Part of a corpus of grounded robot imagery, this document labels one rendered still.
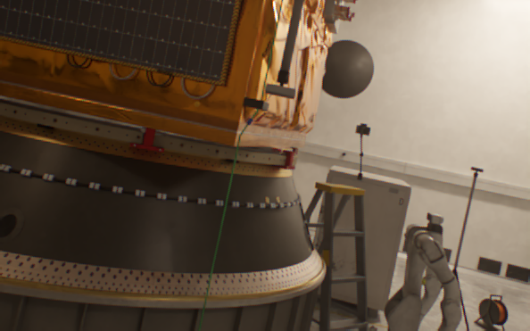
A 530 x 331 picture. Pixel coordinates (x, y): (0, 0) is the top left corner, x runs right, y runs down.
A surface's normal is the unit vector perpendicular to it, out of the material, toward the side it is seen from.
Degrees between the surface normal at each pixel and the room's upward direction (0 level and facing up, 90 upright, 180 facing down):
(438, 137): 90
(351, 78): 90
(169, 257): 62
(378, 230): 90
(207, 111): 94
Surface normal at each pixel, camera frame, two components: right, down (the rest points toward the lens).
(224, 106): -0.20, 0.15
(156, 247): 0.42, -0.36
